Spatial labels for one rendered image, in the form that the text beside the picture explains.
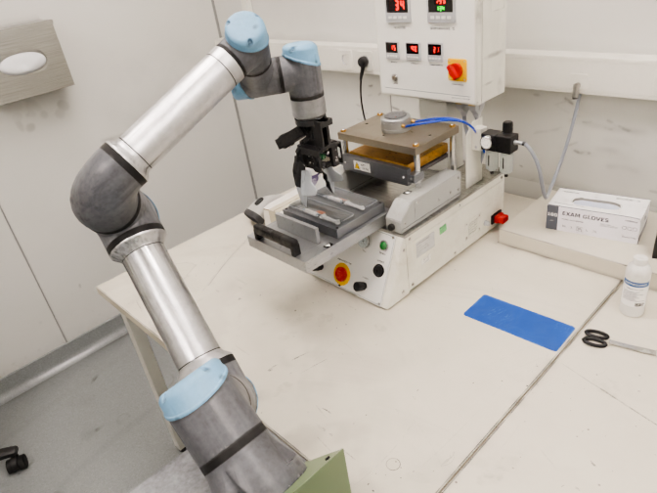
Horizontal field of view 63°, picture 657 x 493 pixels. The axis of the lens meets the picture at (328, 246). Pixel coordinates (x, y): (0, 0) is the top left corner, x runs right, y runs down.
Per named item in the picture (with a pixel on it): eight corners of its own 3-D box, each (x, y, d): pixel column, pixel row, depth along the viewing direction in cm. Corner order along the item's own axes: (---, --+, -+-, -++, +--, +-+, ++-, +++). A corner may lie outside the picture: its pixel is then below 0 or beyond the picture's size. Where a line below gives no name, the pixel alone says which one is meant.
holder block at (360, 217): (329, 193, 148) (328, 185, 146) (384, 210, 134) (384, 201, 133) (284, 217, 139) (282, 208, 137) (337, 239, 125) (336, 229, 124)
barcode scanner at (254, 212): (287, 201, 200) (284, 181, 196) (301, 205, 195) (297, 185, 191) (243, 223, 189) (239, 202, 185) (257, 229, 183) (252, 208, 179)
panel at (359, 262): (303, 270, 156) (315, 206, 152) (381, 307, 136) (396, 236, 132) (298, 270, 155) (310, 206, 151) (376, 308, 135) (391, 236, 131)
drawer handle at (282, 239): (261, 236, 132) (258, 221, 130) (301, 253, 122) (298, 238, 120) (254, 239, 131) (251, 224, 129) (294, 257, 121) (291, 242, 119)
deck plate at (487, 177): (412, 151, 179) (412, 148, 179) (506, 171, 156) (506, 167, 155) (309, 205, 154) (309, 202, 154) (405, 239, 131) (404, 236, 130)
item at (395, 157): (390, 145, 160) (387, 112, 155) (453, 157, 145) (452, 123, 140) (350, 164, 150) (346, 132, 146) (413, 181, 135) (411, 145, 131)
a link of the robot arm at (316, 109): (283, 99, 117) (310, 89, 122) (286, 119, 120) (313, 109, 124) (305, 104, 112) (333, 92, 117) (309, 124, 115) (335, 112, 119)
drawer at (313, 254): (333, 202, 151) (329, 177, 147) (393, 222, 136) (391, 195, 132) (249, 248, 135) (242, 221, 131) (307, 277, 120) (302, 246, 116)
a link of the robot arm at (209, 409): (190, 475, 78) (140, 397, 81) (208, 460, 91) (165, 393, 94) (258, 424, 80) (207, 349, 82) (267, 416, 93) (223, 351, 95)
